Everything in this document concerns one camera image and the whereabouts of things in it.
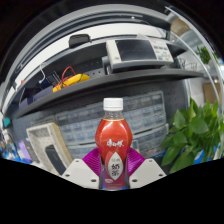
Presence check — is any red drink bottle white cap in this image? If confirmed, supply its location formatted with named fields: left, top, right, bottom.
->
left=94, top=97, right=134, bottom=191

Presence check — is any white dotted tray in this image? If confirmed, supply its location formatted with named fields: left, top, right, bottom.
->
left=25, top=121, right=74, bottom=176

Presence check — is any white shelf rack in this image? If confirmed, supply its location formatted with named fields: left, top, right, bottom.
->
left=166, top=6, right=224, bottom=111

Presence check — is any black speaker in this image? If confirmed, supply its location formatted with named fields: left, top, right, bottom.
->
left=44, top=143, right=68, bottom=176

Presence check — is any teal bin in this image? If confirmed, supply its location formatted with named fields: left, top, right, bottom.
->
left=2, top=116, right=11, bottom=129

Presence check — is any grey parts drawer cabinet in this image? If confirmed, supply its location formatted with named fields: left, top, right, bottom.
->
left=54, top=101, right=105, bottom=144
left=66, top=141, right=101, bottom=159
left=131, top=123, right=170, bottom=158
left=122, top=90, right=167, bottom=134

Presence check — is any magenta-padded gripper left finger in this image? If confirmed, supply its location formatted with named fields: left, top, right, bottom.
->
left=61, top=148, right=103, bottom=190

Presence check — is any dark grey overhead shelf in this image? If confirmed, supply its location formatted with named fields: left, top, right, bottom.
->
left=3, top=6, right=208, bottom=118

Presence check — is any green potted plant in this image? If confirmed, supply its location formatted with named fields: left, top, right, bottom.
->
left=159, top=98, right=224, bottom=174

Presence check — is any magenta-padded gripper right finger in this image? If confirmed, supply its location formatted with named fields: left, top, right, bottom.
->
left=124, top=147, right=167, bottom=190

